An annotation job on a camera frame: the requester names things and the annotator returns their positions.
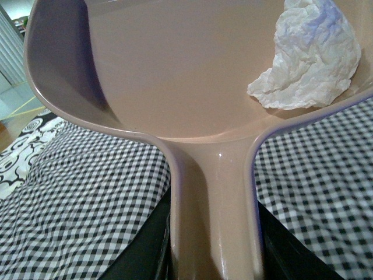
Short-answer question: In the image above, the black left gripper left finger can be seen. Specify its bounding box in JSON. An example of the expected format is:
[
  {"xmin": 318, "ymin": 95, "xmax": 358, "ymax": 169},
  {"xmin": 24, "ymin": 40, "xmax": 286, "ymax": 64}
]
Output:
[{"xmin": 100, "ymin": 190, "xmax": 171, "ymax": 279}]

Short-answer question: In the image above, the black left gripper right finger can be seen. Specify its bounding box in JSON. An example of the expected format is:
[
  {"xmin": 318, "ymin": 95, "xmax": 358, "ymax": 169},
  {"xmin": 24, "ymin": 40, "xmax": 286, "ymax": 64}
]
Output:
[{"xmin": 258, "ymin": 203, "xmax": 342, "ymax": 280}]

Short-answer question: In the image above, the beige plastic dustpan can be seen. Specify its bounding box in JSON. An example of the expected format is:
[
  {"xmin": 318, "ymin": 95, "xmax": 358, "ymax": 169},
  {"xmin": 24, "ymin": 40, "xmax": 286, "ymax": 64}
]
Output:
[{"xmin": 24, "ymin": 1, "xmax": 372, "ymax": 279}]

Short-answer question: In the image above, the white tissue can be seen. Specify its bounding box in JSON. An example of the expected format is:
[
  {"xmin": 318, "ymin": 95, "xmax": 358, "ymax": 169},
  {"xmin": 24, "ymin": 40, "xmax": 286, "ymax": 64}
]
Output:
[{"xmin": 247, "ymin": 1, "xmax": 361, "ymax": 110}]

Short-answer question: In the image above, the black white checkered bedsheet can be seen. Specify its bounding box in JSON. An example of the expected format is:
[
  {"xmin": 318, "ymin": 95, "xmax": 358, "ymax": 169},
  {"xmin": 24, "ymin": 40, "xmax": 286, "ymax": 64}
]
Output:
[{"xmin": 1, "ymin": 99, "xmax": 372, "ymax": 279}]

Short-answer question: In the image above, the black white patterned blanket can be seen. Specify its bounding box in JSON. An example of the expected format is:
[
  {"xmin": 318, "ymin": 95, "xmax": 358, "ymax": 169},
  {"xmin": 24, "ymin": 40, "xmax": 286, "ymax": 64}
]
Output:
[{"xmin": 1, "ymin": 109, "xmax": 66, "ymax": 200}]

